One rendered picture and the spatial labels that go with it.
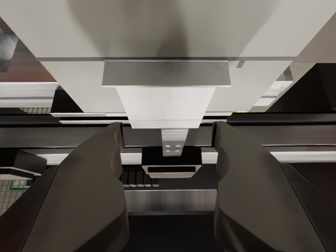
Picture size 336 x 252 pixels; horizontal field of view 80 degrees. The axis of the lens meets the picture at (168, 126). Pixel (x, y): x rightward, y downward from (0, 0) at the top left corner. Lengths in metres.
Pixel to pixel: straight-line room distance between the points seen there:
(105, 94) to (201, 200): 0.14
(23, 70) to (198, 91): 0.19
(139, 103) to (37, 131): 0.39
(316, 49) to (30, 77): 0.39
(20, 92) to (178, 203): 0.22
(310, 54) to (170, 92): 0.28
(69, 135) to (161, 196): 0.35
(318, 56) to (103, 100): 0.34
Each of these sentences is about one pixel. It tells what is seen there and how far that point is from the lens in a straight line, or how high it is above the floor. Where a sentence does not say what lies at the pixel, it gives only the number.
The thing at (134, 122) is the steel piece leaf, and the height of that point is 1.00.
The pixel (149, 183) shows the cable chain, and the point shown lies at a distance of 0.59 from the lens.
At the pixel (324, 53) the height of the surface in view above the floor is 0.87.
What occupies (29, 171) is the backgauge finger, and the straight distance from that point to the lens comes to 0.54.
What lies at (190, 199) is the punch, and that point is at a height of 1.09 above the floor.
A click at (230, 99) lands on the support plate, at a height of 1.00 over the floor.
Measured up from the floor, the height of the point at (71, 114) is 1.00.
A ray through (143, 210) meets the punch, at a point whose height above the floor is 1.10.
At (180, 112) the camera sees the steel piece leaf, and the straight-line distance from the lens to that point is 0.22.
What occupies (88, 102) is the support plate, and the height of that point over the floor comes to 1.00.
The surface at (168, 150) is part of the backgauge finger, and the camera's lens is 0.35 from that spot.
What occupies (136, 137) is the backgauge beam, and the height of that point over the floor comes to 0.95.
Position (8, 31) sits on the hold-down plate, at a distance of 0.32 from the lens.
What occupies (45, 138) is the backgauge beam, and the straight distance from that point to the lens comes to 0.54.
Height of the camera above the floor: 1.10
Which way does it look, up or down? 22 degrees down
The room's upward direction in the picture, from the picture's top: 179 degrees clockwise
